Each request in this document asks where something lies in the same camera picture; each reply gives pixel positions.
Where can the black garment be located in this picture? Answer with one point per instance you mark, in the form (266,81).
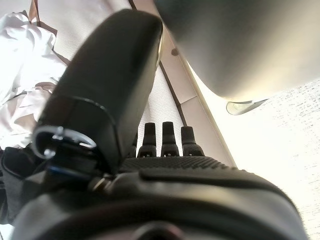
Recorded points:
(15,175)

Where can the pale pink garment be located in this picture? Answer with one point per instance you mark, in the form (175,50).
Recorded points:
(22,115)

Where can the silver left robot leg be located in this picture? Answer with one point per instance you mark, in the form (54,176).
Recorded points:
(237,45)

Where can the white garment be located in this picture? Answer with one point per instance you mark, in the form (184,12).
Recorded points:
(22,50)

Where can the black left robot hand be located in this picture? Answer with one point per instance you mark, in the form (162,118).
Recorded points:
(105,75)

